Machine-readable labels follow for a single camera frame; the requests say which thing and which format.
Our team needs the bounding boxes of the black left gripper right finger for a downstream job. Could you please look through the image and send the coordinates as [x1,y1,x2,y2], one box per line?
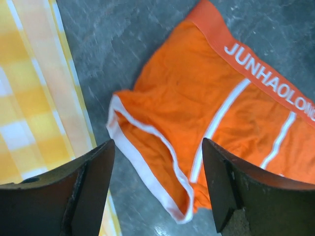
[202,138,315,236]

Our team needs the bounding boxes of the orange checkered tablecloth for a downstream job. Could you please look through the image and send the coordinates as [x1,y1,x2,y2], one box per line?
[0,0,121,236]

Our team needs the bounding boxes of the orange boxer underwear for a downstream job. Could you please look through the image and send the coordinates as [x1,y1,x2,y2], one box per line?
[106,0,315,224]

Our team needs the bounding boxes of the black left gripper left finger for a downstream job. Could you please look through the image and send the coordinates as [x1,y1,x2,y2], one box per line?
[0,140,115,236]

